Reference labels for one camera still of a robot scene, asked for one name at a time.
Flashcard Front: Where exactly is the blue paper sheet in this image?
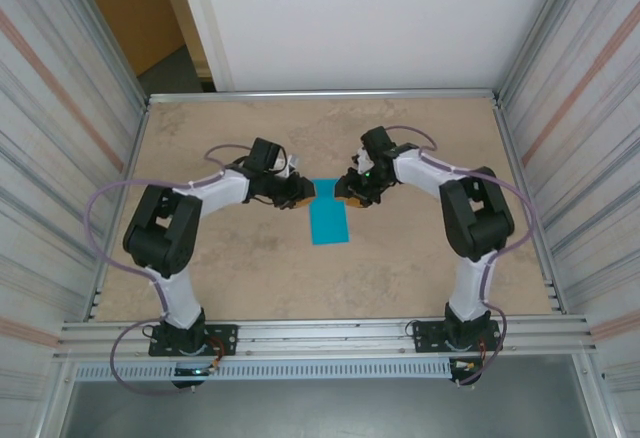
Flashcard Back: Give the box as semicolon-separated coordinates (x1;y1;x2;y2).
308;178;352;247

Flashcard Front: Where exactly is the grey metal sheet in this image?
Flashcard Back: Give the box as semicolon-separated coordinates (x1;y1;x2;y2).
59;355;599;438

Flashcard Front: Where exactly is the brown wooden door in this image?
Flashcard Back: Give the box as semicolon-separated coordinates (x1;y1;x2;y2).
72;0;189;78

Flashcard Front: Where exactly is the aluminium frame cross bar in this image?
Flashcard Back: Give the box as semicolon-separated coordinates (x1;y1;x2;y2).
147;88;501;105

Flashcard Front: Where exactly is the aluminium table side rail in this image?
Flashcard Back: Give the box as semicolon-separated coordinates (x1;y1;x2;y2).
492;100;569;315
89;100;151;322

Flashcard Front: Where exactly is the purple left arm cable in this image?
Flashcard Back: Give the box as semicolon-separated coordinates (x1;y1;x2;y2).
85;143;251;397

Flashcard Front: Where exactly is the wide aluminium mounting rail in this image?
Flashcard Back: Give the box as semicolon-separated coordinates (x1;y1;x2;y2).
52;313;599;362

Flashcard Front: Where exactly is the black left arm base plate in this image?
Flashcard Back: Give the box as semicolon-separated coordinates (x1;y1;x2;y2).
148;324;239;358

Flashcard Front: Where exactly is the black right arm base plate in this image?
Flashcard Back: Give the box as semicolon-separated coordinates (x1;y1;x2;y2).
412;320;503;354

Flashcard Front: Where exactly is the grey slotted cable duct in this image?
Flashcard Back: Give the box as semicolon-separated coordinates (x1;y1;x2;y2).
73;360;454;382

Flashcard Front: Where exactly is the white door frame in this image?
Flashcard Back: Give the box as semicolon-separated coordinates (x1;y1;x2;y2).
173;0;235;93

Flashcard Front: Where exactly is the aluminium frame post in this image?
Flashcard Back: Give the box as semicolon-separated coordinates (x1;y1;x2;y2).
497;0;589;104
54;0;151;109

